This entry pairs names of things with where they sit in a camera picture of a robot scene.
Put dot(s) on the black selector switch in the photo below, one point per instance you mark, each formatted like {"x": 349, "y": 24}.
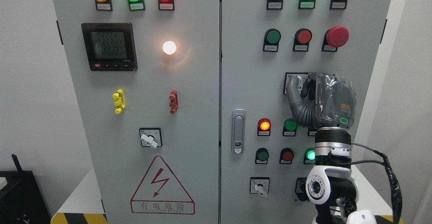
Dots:
{"x": 300, "y": 189}

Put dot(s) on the red push button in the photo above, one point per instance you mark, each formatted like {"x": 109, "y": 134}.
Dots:
{"x": 286, "y": 156}
{"x": 301, "y": 40}

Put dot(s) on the lower red push button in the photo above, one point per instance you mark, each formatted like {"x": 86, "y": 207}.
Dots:
{"x": 286, "y": 156}

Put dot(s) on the upper red push button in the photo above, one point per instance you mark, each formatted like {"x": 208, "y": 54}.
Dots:
{"x": 301, "y": 40}

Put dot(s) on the silver door handle lock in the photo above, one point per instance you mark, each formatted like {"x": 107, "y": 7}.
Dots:
{"x": 238, "y": 117}

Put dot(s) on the lower green push button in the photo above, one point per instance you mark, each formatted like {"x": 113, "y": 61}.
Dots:
{"x": 261, "y": 156}

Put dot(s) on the gray electrical cabinet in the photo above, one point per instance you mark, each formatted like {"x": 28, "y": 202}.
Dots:
{"x": 219, "y": 66}

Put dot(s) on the yellow terminal connector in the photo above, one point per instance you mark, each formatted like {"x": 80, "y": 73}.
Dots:
{"x": 119, "y": 101}

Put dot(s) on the lit red indicator light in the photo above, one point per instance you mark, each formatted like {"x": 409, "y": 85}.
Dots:
{"x": 264, "y": 127}

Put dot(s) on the black equipment case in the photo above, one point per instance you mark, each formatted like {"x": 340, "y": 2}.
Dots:
{"x": 21, "y": 201}

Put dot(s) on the red terminal connector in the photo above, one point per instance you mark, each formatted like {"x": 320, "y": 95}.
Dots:
{"x": 174, "y": 102}

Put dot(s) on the red emergency stop button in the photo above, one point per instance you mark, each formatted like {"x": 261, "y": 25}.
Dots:
{"x": 334, "y": 38}

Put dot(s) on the upper green push button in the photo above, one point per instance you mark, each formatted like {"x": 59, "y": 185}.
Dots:
{"x": 272, "y": 38}

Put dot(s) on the red electric hazard sticker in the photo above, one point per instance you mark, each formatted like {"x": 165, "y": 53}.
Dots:
{"x": 160, "y": 192}

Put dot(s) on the black digital power meter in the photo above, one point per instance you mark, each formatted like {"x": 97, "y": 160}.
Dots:
{"x": 110, "y": 46}

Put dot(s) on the middle green indicator light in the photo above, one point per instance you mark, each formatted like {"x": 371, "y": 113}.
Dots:
{"x": 289, "y": 127}

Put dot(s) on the lit green push button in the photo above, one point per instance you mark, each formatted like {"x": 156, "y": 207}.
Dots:
{"x": 309, "y": 156}

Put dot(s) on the gray robot hand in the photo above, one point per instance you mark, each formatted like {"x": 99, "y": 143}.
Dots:
{"x": 325, "y": 101}

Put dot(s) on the black white robot arm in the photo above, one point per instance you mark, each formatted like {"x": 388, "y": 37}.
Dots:
{"x": 330, "y": 185}

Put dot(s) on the white glowing indicator light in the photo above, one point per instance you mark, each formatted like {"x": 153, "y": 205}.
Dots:
{"x": 169, "y": 47}

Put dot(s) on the left door gray rotary switch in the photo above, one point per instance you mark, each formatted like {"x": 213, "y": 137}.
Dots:
{"x": 150, "y": 137}

